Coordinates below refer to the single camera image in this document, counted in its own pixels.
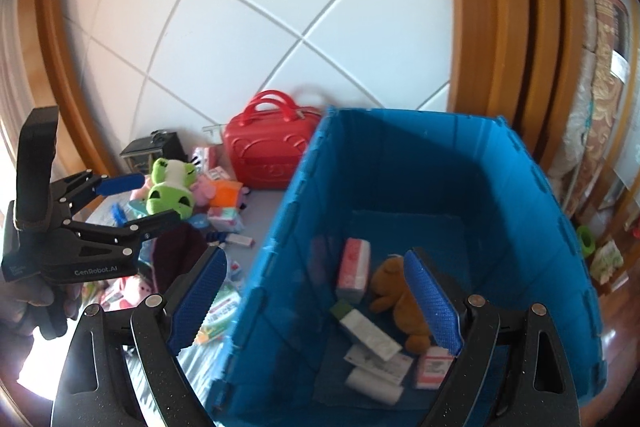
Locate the blue plastic crate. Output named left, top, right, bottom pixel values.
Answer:
left=207, top=106, right=611, bottom=427

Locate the orange plush toy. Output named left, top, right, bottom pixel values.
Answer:
left=209, top=181, right=243, bottom=208

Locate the pastel tissue packet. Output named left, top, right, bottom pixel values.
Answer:
left=207, top=206, right=245, bottom=233

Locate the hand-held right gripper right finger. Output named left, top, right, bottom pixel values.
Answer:
left=402, top=247, right=583, bottom=427

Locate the maroon cloth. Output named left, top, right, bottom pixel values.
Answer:
left=150, top=223, right=208, bottom=295

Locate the green frog plush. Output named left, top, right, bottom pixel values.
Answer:
left=145, top=158, right=197, bottom=220

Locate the pink pig plush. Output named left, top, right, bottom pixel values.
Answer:
left=102, top=277, right=156, bottom=308

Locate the rolled green mat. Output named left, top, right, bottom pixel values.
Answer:
left=575, top=224, right=596, bottom=258

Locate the white paper roll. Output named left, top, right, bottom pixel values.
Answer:
left=346, top=367, right=405, bottom=405

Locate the floral bag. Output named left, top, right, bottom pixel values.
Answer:
left=590, top=239, right=626, bottom=285

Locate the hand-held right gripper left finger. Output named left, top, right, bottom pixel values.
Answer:
left=50, top=244, right=228, bottom=427

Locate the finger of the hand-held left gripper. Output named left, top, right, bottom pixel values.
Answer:
left=62, top=209, right=182, bottom=253
left=47, top=172, right=146, bottom=212

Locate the red hard suitcase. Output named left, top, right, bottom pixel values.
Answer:
left=222, top=90, right=323, bottom=192

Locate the brown teddy bear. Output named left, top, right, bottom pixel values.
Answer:
left=369, top=255, right=433, bottom=353

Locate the black metal box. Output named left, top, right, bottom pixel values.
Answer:
left=120, top=131, right=188, bottom=178

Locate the white paper packet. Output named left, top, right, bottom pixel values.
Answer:
left=344, top=344, right=415, bottom=383

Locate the rolled white quilt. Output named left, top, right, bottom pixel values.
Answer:
left=547, top=52, right=596, bottom=208

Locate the pink white box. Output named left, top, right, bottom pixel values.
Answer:
left=414, top=346, right=456, bottom=390

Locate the orange green box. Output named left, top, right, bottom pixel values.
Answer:
left=195, top=324, right=226, bottom=345

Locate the person's left hand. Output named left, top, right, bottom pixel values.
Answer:
left=0, top=277, right=43, bottom=335

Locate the rolled brown gold carpet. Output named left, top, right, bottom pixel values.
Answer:
left=575, top=0, right=632, bottom=212

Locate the green white medicine box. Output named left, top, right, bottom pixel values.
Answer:
left=202, top=284, right=243, bottom=333

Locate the pink tissue pack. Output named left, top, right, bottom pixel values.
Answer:
left=335, top=238, right=372, bottom=304

